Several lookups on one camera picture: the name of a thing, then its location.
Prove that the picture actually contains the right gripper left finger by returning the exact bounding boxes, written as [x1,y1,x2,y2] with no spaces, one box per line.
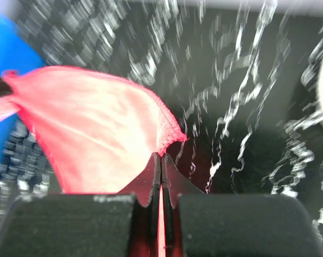
[0,153,161,256]

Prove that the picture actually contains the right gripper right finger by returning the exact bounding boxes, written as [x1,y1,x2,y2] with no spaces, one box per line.
[161,155,319,256]

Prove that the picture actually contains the pink towel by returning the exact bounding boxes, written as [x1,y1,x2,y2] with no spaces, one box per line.
[0,66,187,193]

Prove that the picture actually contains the blue plastic bin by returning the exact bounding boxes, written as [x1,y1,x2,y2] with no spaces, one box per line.
[0,14,45,160]

